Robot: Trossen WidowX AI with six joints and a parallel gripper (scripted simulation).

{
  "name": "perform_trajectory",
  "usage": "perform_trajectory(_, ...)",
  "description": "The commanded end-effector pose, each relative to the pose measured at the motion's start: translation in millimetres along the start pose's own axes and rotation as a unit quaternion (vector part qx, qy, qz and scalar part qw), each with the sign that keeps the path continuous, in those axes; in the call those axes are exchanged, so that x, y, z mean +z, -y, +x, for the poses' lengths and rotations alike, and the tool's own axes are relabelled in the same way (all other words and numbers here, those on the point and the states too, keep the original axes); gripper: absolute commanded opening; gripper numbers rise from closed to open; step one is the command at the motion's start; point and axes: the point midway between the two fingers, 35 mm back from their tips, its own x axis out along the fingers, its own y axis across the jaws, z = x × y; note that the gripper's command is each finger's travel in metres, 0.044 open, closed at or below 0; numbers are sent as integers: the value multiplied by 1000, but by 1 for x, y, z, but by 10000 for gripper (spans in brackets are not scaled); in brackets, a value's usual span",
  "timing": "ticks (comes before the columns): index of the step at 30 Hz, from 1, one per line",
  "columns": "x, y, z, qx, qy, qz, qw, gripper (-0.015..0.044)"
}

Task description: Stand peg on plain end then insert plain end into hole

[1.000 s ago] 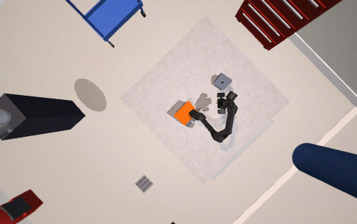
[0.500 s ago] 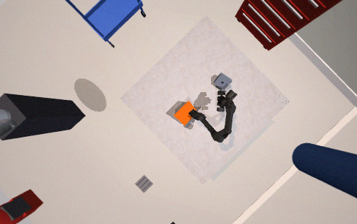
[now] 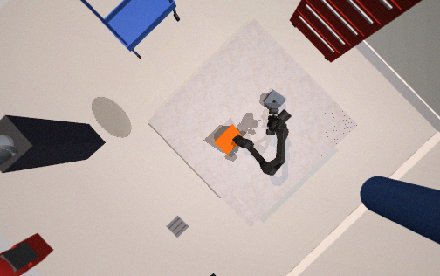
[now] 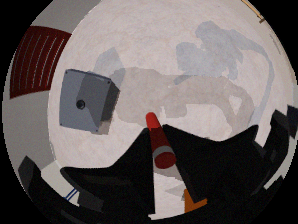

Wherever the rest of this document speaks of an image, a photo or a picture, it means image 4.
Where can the red peg with white band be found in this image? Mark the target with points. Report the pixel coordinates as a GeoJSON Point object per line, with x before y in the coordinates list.
{"type": "Point", "coordinates": [163, 156]}

